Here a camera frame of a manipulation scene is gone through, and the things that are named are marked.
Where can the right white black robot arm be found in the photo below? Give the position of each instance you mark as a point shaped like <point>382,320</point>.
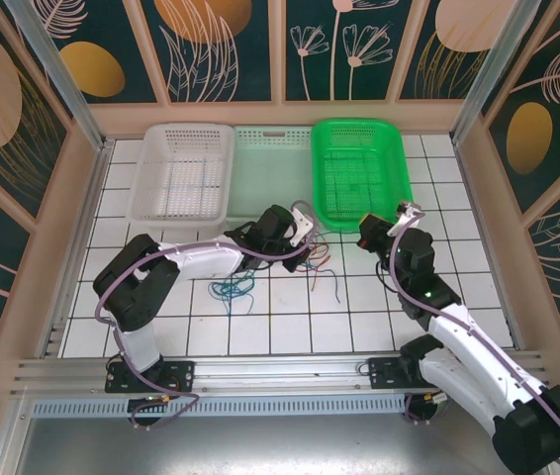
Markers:
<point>478,356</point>

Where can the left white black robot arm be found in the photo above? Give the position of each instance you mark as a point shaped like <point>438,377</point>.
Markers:
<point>201,259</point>

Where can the bright green plastic basket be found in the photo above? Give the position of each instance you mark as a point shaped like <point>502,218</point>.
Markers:
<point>354,173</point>

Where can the pale mint plastic basket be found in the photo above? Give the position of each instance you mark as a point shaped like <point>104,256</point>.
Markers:
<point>270,163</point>

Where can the white plastic basket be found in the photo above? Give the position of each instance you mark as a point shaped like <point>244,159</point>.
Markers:
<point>181,173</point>

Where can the steel sheet panel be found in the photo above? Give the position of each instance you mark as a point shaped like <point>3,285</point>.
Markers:
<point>280,450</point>

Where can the aluminium side rail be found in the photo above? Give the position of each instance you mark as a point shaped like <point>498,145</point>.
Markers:
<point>84,218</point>
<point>484,222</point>

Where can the aluminium mounting rail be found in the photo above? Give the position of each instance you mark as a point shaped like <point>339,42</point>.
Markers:
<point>285,373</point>

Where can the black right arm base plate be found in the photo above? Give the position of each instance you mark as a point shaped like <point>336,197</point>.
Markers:
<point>381,375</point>

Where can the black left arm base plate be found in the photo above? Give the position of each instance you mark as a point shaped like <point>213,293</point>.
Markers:
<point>181,374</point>

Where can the aluminium frame post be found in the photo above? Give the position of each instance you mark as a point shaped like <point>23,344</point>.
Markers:
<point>490,74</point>
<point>63,84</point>

